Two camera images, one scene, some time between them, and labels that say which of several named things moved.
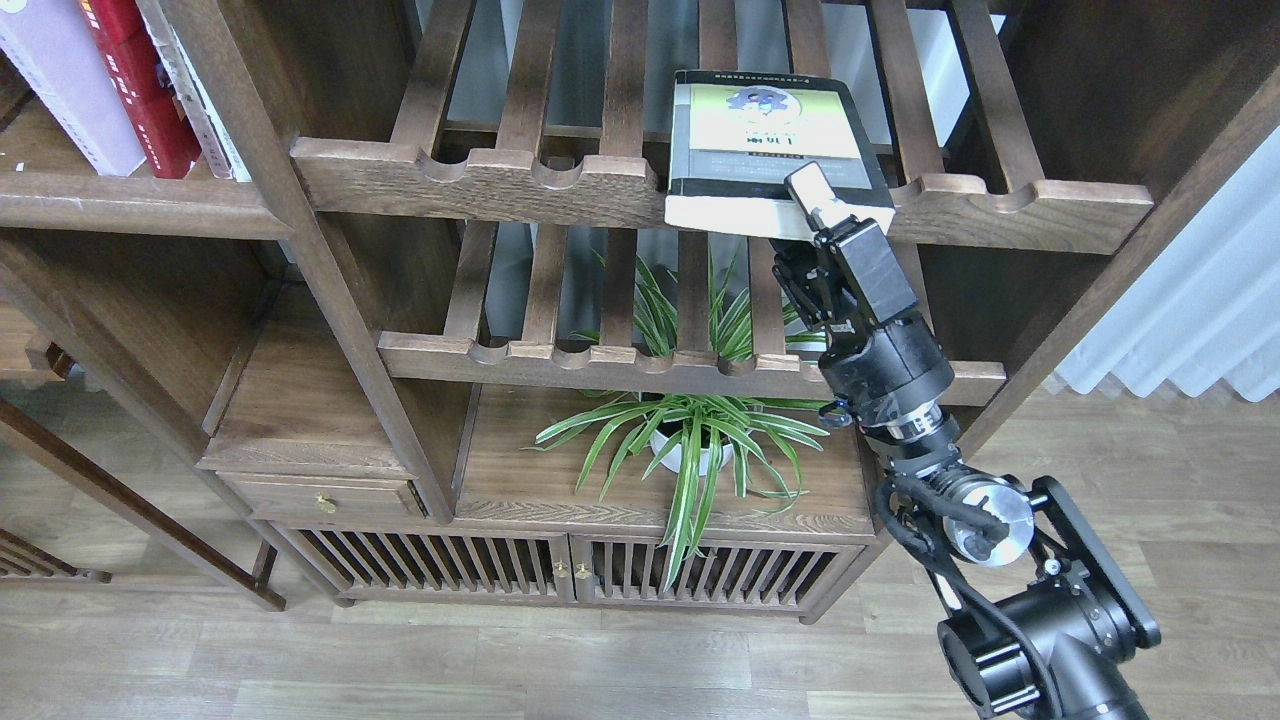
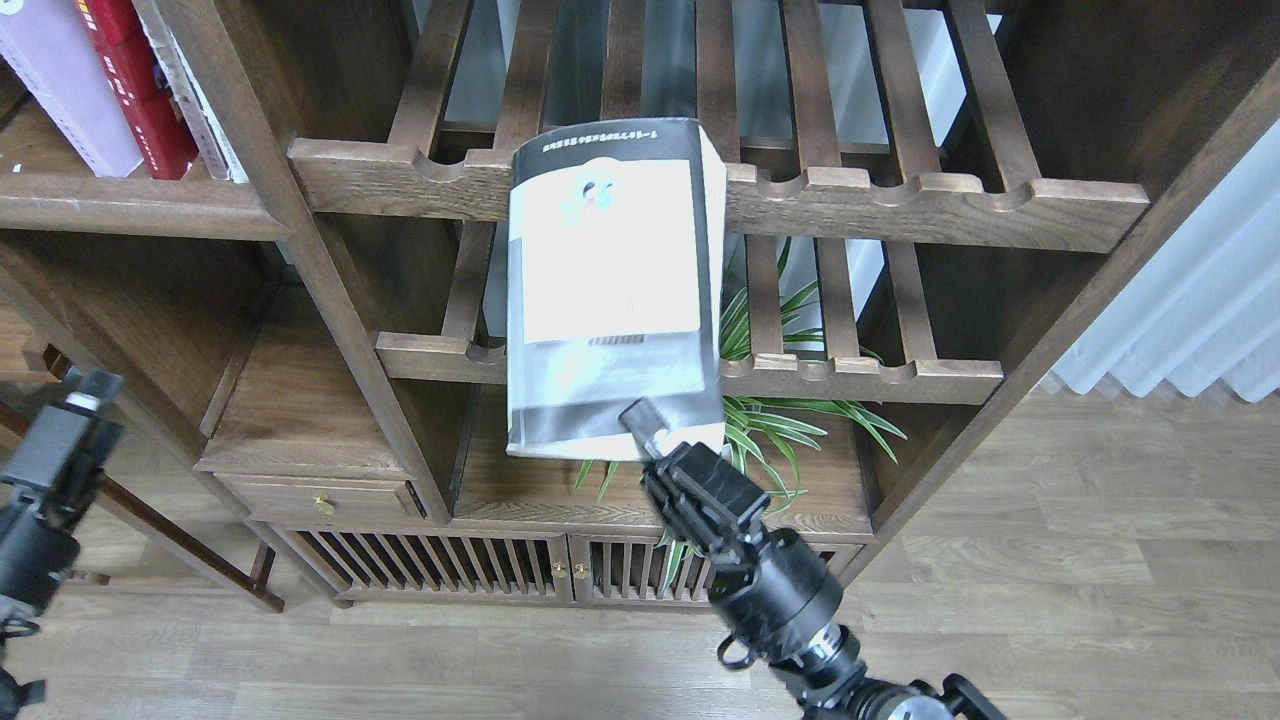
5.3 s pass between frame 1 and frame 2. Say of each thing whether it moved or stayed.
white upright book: stayed
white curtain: stayed
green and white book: moved
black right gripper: moved
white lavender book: stayed
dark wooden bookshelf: stayed
